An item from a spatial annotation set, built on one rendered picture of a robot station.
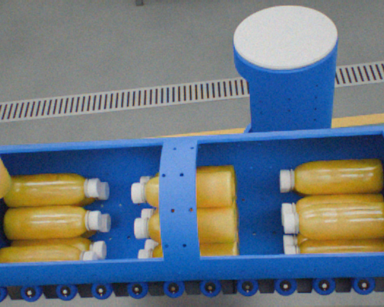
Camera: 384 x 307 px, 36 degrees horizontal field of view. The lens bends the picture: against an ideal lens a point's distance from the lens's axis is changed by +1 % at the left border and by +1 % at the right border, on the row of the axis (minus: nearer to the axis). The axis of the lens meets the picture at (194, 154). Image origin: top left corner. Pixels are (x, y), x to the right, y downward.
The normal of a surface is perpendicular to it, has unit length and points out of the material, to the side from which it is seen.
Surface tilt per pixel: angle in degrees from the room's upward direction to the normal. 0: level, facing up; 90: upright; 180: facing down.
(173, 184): 21
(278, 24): 0
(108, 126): 0
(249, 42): 0
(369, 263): 87
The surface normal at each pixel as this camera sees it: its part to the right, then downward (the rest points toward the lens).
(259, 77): -0.56, 0.65
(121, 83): -0.11, -0.68
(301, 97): 0.23, 0.70
